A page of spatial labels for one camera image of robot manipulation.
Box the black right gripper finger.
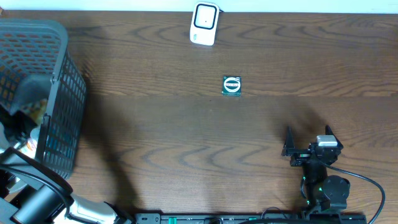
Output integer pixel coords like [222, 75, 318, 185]
[282, 126, 295, 152]
[325, 125, 343, 149]

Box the yellow snack bag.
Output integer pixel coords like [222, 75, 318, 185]
[19, 99, 48, 125]

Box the small green round-logo box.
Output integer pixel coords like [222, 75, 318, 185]
[221, 76, 242, 96]

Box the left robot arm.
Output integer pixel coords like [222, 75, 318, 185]
[1, 147, 136, 223]

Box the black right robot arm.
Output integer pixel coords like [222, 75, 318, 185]
[281, 126, 350, 219]

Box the white barcode scanner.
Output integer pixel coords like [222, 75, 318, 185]
[190, 2, 220, 46]

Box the blue mouthwash bottle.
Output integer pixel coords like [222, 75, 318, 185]
[46, 123, 77, 159]

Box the grey plastic mesh basket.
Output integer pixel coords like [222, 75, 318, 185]
[1, 19, 87, 179]

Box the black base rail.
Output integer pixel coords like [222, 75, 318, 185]
[134, 213, 367, 224]

